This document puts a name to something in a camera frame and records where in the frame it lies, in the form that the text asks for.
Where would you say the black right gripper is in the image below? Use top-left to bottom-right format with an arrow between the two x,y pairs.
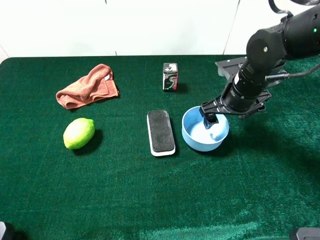
199,59 -> 272,130

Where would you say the light blue bowl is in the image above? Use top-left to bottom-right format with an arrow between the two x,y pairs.
181,106 -> 229,152

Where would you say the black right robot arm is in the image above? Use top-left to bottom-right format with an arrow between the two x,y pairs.
199,0 -> 320,129

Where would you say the black white board eraser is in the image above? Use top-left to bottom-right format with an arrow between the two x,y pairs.
146,109 -> 176,157

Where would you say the black gum box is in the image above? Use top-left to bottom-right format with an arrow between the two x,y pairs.
162,63 -> 178,92

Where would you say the green felt table cloth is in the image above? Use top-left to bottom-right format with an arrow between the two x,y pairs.
0,56 -> 320,240

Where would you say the orange-brown folded cloth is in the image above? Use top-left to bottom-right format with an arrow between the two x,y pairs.
55,64 -> 119,110

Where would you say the green lime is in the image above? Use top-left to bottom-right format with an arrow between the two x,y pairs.
63,117 -> 95,150

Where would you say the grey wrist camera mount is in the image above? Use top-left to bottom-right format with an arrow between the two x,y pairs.
215,56 -> 288,87

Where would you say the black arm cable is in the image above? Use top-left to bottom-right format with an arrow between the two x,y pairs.
264,62 -> 320,81

